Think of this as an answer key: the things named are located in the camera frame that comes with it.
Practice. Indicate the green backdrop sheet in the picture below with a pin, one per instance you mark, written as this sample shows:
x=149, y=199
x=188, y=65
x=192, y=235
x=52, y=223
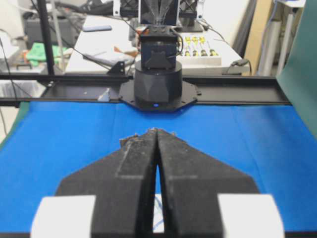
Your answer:
x=298, y=80

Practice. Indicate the black aluminium frame rail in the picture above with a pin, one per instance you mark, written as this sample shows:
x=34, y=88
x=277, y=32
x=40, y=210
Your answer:
x=197, y=90

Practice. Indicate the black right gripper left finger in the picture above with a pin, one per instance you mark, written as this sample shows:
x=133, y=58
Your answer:
x=112, y=197

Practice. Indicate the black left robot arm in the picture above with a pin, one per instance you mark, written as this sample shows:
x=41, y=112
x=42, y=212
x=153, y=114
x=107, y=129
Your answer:
x=157, y=84

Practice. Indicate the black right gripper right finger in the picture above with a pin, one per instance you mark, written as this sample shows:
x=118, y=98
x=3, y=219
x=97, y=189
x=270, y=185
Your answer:
x=206, y=198

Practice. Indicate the green cloth on desk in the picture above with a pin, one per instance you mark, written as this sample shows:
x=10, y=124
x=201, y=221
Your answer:
x=37, y=54

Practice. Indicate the white screwdriver set box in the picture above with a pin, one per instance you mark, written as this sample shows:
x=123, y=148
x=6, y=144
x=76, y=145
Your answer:
x=197, y=50

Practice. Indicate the grey phone on desk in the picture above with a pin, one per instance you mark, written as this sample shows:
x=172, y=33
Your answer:
x=97, y=28

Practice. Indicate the blue table cloth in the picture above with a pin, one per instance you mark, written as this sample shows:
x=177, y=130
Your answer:
x=50, y=140

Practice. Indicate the black vertical stand pole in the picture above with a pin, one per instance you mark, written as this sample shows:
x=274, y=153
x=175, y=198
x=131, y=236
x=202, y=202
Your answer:
x=46, y=34

